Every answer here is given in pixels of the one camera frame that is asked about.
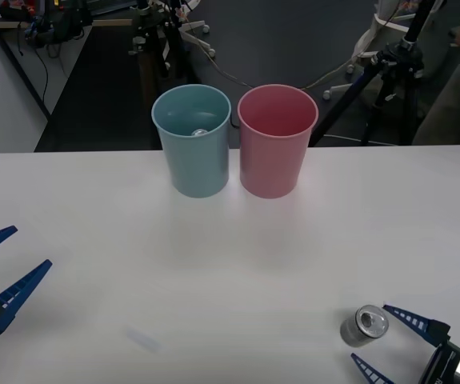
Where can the pale blue plastic bin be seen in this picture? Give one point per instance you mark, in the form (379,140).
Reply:
(193,168)

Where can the pink plastic bin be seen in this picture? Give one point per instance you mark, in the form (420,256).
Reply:
(271,164)

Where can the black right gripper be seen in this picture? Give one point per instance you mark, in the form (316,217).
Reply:
(439,368)

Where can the silver drink can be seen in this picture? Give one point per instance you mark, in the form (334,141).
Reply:
(199,132)

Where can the person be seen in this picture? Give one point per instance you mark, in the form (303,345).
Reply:
(453,104)

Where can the grey desk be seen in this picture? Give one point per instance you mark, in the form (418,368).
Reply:
(25,72)

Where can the black camera tripod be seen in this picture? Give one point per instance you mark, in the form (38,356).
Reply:
(417,20)
(171,40)

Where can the white wheeled base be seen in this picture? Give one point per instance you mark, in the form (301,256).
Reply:
(197,40)

